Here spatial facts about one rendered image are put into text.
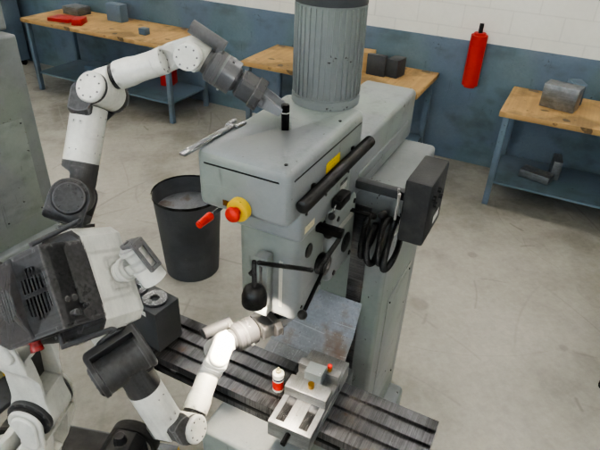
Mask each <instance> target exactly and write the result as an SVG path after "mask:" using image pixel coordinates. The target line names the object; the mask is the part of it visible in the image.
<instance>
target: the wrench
mask: <svg viewBox="0 0 600 450"><path fill-rule="evenodd" d="M235 122H237V119H232V120H231V121H228V122H227V123H226V124H225V127H223V128H221V129H219V130H217V131H215V132H214V133H212V134H211V135H209V136H208V137H205V138H203V139H202V140H200V141H198V142H196V143H194V144H193V145H192V146H189V147H188V148H186V149H184V150H182V151H181V152H179V155H182V156H187V155H189V154H192V153H193V152H195V151H196V150H197V149H199V148H201V147H203V146H205V145H207V144H208V143H210V142H212V141H214V139H216V138H218V137H220V136H222V135H224V134H225V133H227V132H229V131H230V130H232V129H234V128H235V129H239V128H241V127H243V126H244V125H246V121H241V122H240V123H239V124H234V123H235Z"/></svg>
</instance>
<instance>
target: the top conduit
mask: <svg viewBox="0 0 600 450"><path fill-rule="evenodd" d="M374 145H375V139H374V137H372V136H367V137H366V138H364V139H363V140H362V141H361V142H360V143H359V144H358V145H357V146H352V147H351V152H350V153H349V154H348V155H347V156H345V157H344V158H343V159H342V160H341V161H340V162H339V163H338V164H337V165H336V166H335V167H334V168H333V169H332V170H331V171H330V172H329V173H328V174H326V175H325V176H324V177H323V178H322V179H321V180H320V181H319V182H318V183H317V184H316V183H312V185H311V190H309V191H308V192H307V193H306V194H305V195H304V196H303V197H302V198H301V199H300V200H299V201H298V202H297V203H296V209H297V210H298V211H299V212H300V213H303V214H306V213H308V212H309V211H310V210H311V209H312V208H313V207H314V206H315V205H316V204H317V203H318V202H319V201H320V200H321V199H322V198H323V197H324V196H325V195H326V194H327V193H328V192H329V191H330V190H331V189H332V188H333V187H334V186H335V185H336V184H337V183H338V181H339V180H340V179H341V178H342V177H343V176H344V175H345V174H346V173H347V172H348V171H349V170H350V169H351V168H352V167H353V166H354V165H355V164H356V163H357V162H358V161H359V160H360V159H361V158H362V157H363V156H364V155H365V154H366V153H367V152H368V151H369V150H370V149H371V148H372V147H373V146H374Z"/></svg>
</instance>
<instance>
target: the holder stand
mask: <svg viewBox="0 0 600 450"><path fill-rule="evenodd" d="M135 281H136V284H137V289H138V292H139V295H140V298H141V301H142V304H143V306H144V309H143V312H142V315H141V318H140V319H138V320H136V321H134V322H132V323H134V325H135V326H136V327H137V329H138V331H139V332H140V334H141V335H142V336H143V338H144V339H145V341H146V342H147V344H148V345H150V346H151V347H152V348H154V349H155V350H157V351H159V352H161V351H162V350H163V349H164V348H165V347H167V346H168V345H169V344H171V343H172V342H173V341H174V340H175V339H177V338H178V337H179V336H181V335H182V330H181V322H180V313H179V299H178V298H177V297H176V296H173V295H171V294H169V293H167V292H166V291H164V290H162V289H160V288H158V287H156V286H152V287H150V288H144V287H143V286H142V284H141V283H140V282H139V281H138V279H137V278H135Z"/></svg>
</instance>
